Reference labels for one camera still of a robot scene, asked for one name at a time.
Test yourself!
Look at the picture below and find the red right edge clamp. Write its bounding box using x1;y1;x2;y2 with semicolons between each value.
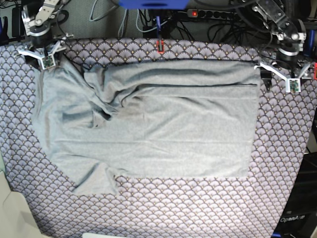
314;62;317;80

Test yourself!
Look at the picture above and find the red centre table clamp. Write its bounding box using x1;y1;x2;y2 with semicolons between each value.
157;40;164;54

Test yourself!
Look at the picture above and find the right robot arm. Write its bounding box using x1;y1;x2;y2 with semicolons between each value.
17;0;69;71

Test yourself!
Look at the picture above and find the black OpenArm box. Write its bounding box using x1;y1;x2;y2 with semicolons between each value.
271;152;317;238

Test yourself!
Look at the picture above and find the black power adapter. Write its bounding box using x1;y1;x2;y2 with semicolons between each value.
11;6;24;38

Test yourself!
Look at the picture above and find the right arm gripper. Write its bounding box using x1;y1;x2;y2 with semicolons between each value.
18;33;67;71

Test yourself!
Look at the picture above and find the blue overhead mount plate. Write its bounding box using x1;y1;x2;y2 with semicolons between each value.
119;0;189;10

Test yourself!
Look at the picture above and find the white object bottom left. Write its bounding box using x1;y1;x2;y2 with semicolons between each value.
0;159;42;238

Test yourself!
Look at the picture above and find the light grey T-shirt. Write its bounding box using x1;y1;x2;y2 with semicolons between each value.
32;59;262;195

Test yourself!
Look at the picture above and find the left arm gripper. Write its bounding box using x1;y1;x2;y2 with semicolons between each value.
254;48;313;93

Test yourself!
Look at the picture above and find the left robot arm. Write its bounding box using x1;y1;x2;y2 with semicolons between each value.
235;0;312;93

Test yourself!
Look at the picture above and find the black power strip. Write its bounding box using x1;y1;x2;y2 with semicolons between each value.
185;8;236;20

